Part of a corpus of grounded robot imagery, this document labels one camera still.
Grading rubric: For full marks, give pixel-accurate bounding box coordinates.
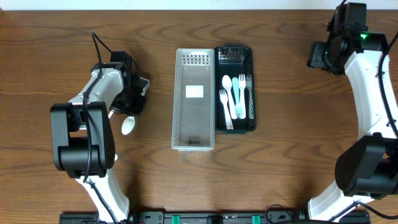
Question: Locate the white plastic spoon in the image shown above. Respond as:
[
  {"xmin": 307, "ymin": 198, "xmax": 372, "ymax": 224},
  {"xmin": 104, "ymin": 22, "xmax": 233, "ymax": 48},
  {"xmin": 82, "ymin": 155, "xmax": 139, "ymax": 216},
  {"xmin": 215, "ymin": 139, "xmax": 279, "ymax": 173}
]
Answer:
[
  {"xmin": 222, "ymin": 75, "xmax": 238, "ymax": 119},
  {"xmin": 121, "ymin": 116, "xmax": 136, "ymax": 135}
]

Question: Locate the white plastic fork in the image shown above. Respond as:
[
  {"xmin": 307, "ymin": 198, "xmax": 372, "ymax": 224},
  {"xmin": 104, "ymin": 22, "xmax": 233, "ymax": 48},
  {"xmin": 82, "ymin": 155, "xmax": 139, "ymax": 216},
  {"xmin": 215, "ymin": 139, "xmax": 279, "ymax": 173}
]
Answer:
[
  {"xmin": 232, "ymin": 77, "xmax": 243, "ymax": 119},
  {"xmin": 238, "ymin": 74, "xmax": 246, "ymax": 119},
  {"xmin": 220, "ymin": 89, "xmax": 234, "ymax": 129}
]

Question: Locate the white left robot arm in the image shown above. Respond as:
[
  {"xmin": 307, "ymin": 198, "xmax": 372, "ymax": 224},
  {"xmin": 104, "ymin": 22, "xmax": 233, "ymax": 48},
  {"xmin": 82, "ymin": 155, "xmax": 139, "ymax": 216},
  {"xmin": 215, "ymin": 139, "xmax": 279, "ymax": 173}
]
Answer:
[{"xmin": 50, "ymin": 59, "xmax": 149, "ymax": 223}]

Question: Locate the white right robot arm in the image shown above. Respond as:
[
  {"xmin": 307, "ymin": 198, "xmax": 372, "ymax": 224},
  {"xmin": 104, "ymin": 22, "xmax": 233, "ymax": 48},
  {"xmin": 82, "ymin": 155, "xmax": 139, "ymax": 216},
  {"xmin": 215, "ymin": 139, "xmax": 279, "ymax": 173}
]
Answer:
[{"xmin": 307, "ymin": 31, "xmax": 397, "ymax": 222}]

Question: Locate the clear white plastic basket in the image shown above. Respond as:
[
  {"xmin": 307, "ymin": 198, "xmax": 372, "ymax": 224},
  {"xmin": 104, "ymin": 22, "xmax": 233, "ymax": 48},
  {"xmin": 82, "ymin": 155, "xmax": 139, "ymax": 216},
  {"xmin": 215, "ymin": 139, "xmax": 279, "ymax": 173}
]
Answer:
[{"xmin": 172, "ymin": 49, "xmax": 215, "ymax": 151}]

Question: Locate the dark green plastic basket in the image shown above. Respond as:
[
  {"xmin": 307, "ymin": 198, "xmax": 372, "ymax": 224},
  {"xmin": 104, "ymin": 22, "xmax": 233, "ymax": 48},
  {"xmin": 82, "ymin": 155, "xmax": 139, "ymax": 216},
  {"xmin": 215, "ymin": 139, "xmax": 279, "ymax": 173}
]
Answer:
[{"xmin": 215, "ymin": 45, "xmax": 257, "ymax": 134}]

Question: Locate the black aluminium rail with clips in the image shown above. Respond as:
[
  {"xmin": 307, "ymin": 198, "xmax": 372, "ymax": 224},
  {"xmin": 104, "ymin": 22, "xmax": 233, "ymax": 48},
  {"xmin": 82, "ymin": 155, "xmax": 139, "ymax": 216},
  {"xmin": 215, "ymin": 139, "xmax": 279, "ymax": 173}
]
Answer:
[{"xmin": 58, "ymin": 207, "xmax": 371, "ymax": 224}]

